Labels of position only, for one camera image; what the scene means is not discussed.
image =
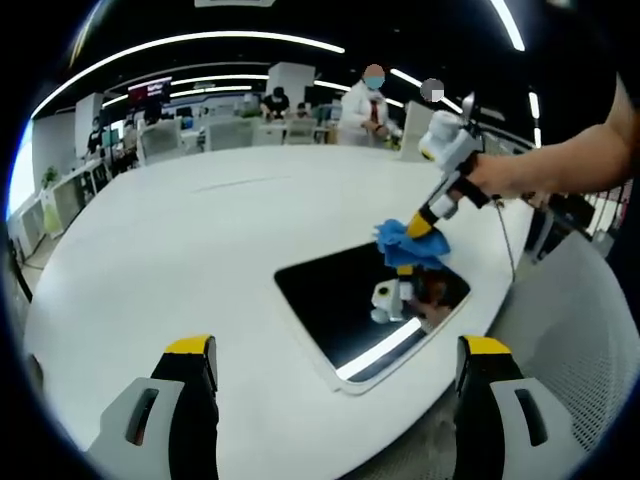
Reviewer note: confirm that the black tablet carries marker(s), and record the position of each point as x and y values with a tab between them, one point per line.
340	300

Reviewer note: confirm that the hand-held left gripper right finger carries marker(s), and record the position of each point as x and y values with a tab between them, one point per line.
510	435

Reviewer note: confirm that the straight ceiling light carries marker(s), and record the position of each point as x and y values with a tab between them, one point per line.
509	25

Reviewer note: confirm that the grey partition panel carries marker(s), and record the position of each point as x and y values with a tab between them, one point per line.
412	130

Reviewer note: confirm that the long curved ceiling light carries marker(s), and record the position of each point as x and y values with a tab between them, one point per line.
200	38

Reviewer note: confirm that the blue cleaning cloth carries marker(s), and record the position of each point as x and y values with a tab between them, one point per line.
430	247

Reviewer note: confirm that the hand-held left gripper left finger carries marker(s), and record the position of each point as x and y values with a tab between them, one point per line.
150	435

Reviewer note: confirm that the dark stair railing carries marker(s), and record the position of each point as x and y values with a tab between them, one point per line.
612	212

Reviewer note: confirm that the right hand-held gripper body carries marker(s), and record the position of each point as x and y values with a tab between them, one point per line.
450	142

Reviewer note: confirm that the person's right hand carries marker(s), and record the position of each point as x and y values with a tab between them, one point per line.
505	175

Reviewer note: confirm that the white mesh chair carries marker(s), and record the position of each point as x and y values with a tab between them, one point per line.
565	330

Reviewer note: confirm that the red wall screen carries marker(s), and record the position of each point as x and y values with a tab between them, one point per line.
149	91

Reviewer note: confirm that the black tripod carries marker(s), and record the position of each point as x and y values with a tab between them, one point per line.
20	280

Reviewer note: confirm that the black lamp stand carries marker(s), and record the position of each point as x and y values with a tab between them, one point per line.
469	107

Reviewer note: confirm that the ceiling air vent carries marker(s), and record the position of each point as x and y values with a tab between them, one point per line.
235	3

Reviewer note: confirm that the white office chair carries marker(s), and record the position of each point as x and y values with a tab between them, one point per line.
159	142
231	135
301	132

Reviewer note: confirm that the green potted plant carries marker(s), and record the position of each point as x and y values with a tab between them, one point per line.
50	176

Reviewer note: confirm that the white side cabinet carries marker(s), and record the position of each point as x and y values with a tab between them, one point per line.
70	197

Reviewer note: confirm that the short ceiling light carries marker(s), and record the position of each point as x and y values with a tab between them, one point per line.
534	105

